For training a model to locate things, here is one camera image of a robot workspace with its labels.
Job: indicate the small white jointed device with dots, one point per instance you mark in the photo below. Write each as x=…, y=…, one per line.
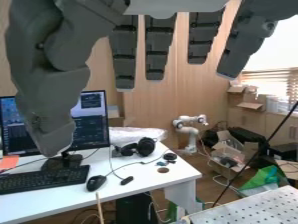
x=188, y=130

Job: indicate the thin black pole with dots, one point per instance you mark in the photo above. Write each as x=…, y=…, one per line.
x=257, y=153

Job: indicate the white desk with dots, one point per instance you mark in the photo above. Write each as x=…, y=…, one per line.
x=146, y=180

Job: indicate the open cardboard box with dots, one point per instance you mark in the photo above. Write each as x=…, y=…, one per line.
x=226, y=156

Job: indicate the black keyboard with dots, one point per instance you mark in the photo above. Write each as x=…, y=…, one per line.
x=40, y=180

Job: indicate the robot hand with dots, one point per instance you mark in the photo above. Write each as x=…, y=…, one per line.
x=48, y=76

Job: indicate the black computer tower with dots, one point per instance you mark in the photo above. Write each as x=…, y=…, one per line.
x=133, y=210

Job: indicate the thin stick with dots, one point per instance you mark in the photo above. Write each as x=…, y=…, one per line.
x=99, y=208

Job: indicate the green bag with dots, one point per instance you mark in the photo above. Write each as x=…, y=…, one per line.
x=266, y=178

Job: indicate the black headphones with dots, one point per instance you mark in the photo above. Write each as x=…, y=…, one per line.
x=144, y=146

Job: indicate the computer monitor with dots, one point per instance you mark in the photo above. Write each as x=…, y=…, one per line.
x=91, y=130

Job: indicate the black mouse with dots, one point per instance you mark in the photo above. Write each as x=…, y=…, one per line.
x=96, y=183

